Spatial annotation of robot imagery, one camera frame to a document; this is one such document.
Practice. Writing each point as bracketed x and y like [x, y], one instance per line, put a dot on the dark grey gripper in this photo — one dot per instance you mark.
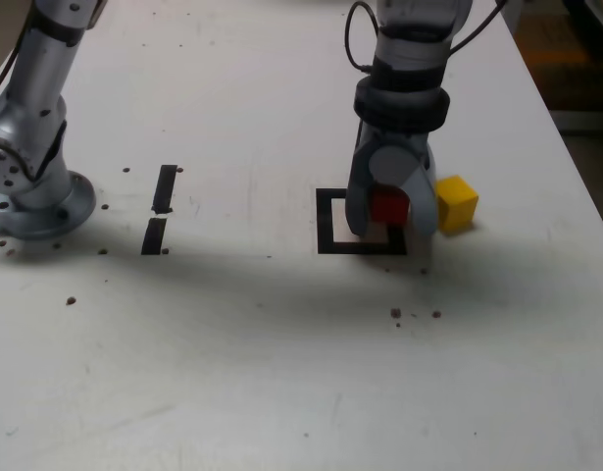
[394, 139]

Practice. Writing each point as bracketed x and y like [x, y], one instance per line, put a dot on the red cube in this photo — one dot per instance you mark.
[389, 208]

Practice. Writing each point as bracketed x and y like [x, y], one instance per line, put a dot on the yellow cube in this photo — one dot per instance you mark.
[455, 206]

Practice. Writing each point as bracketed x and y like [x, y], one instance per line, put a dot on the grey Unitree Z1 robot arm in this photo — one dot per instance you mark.
[414, 44]

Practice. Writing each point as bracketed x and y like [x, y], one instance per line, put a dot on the black tape square outline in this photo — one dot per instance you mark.
[325, 221]

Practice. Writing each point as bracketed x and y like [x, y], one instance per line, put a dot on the black tape strip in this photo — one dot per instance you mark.
[165, 189]

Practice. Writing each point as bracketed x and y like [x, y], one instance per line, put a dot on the flat black phone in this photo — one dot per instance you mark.
[99, 7]

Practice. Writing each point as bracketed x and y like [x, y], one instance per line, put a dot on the grey post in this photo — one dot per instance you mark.
[509, 12]

